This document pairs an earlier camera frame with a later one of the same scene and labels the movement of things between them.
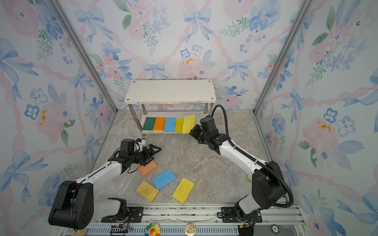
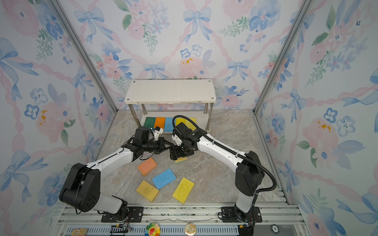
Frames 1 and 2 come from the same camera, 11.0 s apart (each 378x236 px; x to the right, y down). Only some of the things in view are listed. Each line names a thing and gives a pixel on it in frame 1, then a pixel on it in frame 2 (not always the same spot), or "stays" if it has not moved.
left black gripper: (147, 154) to (162, 142)
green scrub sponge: (148, 124) stays
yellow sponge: (189, 123) stays
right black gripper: (196, 130) to (174, 154)
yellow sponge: (179, 125) stays
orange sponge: (159, 124) stays
